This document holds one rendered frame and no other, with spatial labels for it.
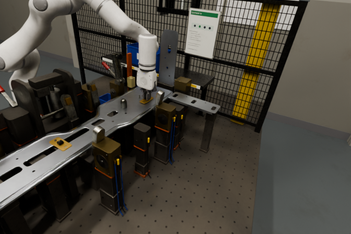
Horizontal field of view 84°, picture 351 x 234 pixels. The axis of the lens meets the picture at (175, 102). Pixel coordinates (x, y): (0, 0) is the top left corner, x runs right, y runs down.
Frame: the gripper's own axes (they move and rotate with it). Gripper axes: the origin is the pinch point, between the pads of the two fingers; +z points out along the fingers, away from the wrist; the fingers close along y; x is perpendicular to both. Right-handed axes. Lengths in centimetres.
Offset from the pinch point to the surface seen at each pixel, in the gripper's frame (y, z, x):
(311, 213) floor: 120, 103, 73
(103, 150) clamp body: 14.1, -1.6, -43.2
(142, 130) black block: 14.0, 4.0, -21.5
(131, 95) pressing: -10.2, 3.2, -0.2
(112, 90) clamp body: -22.2, 3.0, -3.0
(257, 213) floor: 80, 103, 47
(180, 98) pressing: 13.6, 3.2, 14.1
